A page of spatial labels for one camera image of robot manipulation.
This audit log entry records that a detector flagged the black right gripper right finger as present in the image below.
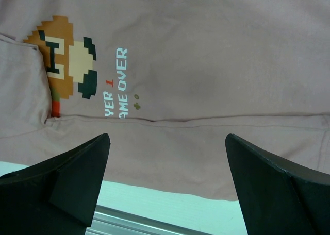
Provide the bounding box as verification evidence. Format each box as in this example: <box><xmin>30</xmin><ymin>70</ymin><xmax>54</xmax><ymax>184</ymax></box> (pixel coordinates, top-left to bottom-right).
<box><xmin>225</xmin><ymin>134</ymin><xmax>329</xmax><ymax>234</ymax></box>

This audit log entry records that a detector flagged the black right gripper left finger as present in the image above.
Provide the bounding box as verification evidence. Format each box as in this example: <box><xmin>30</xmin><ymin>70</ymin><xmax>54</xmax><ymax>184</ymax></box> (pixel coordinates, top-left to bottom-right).
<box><xmin>1</xmin><ymin>133</ymin><xmax>110</xmax><ymax>234</ymax></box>

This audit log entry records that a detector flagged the dusty pink printed t-shirt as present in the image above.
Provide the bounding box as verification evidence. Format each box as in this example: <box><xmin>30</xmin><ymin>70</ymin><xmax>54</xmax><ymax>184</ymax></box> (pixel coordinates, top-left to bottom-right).
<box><xmin>1</xmin><ymin>0</ymin><xmax>329</xmax><ymax>200</ymax></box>

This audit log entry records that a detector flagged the aluminium mounting rail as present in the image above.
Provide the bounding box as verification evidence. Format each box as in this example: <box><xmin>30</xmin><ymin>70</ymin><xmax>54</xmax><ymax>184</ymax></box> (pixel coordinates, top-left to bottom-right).
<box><xmin>85</xmin><ymin>204</ymin><xmax>248</xmax><ymax>235</ymax></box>

